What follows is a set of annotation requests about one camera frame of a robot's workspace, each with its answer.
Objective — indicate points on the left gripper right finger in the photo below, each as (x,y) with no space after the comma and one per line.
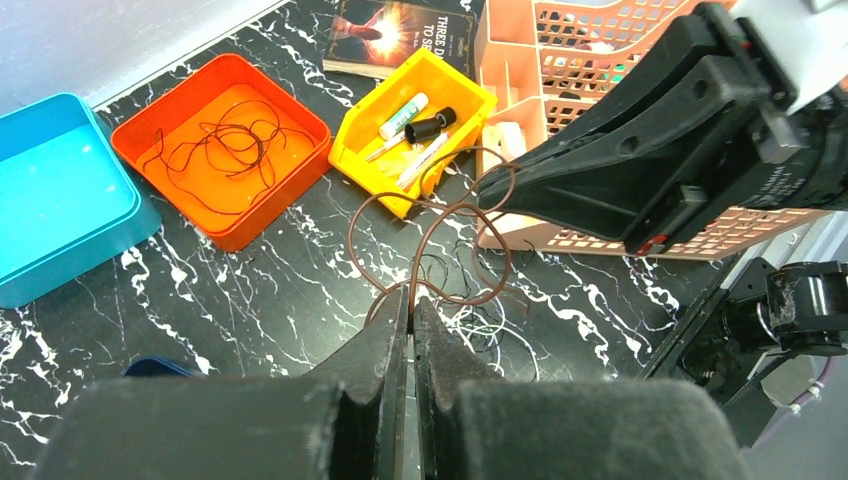
(474,424)

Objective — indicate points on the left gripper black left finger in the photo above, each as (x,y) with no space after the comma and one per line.
(341,420)

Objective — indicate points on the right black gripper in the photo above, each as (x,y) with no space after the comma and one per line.
(699,125)

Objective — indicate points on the pink tiered file rack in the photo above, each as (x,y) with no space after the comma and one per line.
(548,62)

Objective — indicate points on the white eraser in rack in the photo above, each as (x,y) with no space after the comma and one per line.
(507,139)

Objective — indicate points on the navy blue plastic box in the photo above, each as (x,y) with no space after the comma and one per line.
(149,367)

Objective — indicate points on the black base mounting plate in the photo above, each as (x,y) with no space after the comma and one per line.
(717,345)

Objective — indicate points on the orange pen in bin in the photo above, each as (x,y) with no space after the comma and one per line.
(413,171)

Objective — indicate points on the yellow parts bin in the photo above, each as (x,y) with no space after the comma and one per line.
(397,140)

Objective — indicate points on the red plastic box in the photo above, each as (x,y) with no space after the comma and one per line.
(229,148)

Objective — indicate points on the green white marker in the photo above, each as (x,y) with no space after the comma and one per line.
(403,116)

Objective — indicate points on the teal plastic box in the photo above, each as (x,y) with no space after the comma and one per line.
(67,203)

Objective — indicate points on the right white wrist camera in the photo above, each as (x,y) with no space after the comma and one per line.
(807,38)

